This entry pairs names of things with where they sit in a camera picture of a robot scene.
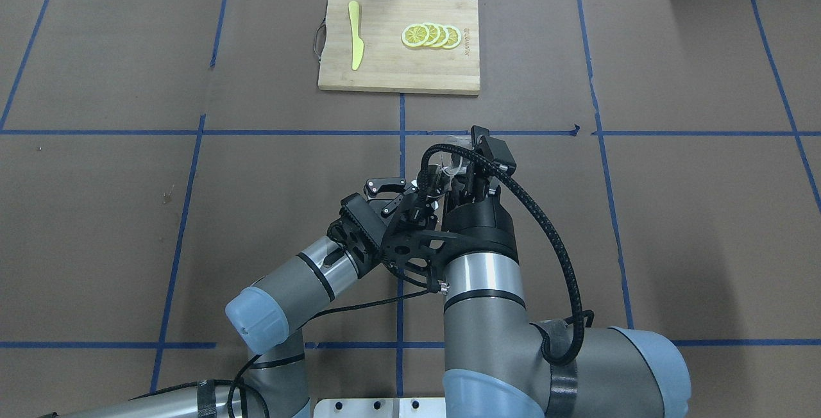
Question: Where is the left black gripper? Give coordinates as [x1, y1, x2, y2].
[326, 178, 423, 279]

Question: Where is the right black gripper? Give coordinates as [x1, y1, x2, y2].
[443, 162, 519, 262]

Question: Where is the clear glass cup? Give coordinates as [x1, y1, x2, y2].
[440, 135, 474, 178]

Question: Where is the steel jigger measuring cup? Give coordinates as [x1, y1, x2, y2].
[425, 164, 451, 198]

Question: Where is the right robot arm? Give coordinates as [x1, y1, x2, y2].
[443, 163, 691, 417]

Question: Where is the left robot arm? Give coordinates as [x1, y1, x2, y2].
[76, 178, 418, 417]

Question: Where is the bamboo cutting board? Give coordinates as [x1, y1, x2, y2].
[317, 0, 481, 96]

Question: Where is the yellow plastic knife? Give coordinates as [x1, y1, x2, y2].
[347, 0, 364, 71]

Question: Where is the back lemon slice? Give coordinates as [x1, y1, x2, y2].
[441, 26, 462, 50]

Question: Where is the lemon slice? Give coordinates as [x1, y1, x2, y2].
[423, 22, 442, 47]
[431, 24, 450, 48]
[441, 26, 462, 50]
[401, 23, 430, 48]

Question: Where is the front lemon slice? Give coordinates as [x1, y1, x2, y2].
[401, 23, 430, 48]

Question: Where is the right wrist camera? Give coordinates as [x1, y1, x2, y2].
[470, 125, 517, 176]

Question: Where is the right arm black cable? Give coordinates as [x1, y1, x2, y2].
[418, 144, 595, 366]

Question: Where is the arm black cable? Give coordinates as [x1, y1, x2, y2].
[224, 296, 411, 418]
[418, 144, 595, 366]

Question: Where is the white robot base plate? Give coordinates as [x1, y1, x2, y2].
[312, 397, 446, 417]

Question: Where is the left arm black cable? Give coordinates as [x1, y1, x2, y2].
[224, 296, 411, 418]

